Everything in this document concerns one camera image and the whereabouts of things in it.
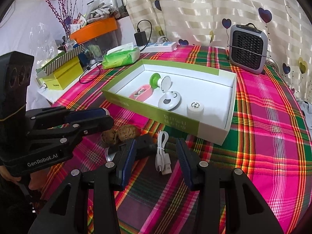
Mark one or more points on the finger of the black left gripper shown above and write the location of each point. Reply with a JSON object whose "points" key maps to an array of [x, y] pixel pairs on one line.
{"points": [[60, 135], [44, 118]]}

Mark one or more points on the orange lid storage bin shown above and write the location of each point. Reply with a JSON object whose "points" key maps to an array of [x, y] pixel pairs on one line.
{"points": [[98, 37]]}

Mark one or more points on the striped gift box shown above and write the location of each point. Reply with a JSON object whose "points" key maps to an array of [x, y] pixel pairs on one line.
{"points": [[58, 61]]}

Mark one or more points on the purple flower branches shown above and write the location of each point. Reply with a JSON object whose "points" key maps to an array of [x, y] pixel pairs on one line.
{"points": [[64, 11]]}

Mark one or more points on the pile of white cloth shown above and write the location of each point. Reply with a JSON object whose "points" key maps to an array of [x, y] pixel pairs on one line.
{"points": [[99, 10]]}

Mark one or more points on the white round stand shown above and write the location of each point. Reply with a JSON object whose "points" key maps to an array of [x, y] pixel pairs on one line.
{"points": [[170, 100]]}

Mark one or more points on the green and white spool holder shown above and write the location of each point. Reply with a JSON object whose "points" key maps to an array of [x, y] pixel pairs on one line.
{"points": [[156, 81]]}

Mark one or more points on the upper brown walnut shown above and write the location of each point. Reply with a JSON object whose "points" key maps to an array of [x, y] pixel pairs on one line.
{"points": [[128, 132]]}

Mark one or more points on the grey mini fan heater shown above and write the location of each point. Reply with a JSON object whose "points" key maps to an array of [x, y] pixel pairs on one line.
{"points": [[248, 48]]}

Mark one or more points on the green tissue pack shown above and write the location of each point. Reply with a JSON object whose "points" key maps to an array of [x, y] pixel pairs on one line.
{"points": [[122, 55]]}

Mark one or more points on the small white round cap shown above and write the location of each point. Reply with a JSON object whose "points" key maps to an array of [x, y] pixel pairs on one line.
{"points": [[195, 109]]}

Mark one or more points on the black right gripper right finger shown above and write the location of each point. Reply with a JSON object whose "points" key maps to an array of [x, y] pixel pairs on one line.
{"points": [[246, 209]]}

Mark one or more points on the white power strip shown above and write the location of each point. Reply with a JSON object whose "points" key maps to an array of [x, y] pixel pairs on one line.
{"points": [[167, 46]]}

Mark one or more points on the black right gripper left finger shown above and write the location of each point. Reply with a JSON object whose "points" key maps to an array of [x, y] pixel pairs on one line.
{"points": [[66, 211]]}

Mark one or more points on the green and white cardboard box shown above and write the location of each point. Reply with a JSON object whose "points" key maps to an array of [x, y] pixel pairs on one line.
{"points": [[194, 99]]}

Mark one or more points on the yellow box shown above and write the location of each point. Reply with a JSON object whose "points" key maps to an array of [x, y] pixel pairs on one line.
{"points": [[64, 75]]}

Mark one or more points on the black charger with cable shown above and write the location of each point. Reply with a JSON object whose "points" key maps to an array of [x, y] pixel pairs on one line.
{"points": [[140, 36]]}

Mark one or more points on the heart pattern curtain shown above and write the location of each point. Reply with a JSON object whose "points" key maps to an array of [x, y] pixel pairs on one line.
{"points": [[202, 22]]}

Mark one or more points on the brown walnut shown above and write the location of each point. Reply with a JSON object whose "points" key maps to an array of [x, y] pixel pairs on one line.
{"points": [[128, 132], [109, 138]]}

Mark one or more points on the plaid tablecloth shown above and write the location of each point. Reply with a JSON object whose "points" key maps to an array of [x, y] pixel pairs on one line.
{"points": [[268, 140]]}

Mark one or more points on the lower brown walnut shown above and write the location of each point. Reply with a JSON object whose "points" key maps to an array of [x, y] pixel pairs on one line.
{"points": [[109, 138]]}

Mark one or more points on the person's left hand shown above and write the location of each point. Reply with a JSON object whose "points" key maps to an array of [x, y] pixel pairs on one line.
{"points": [[35, 180]]}

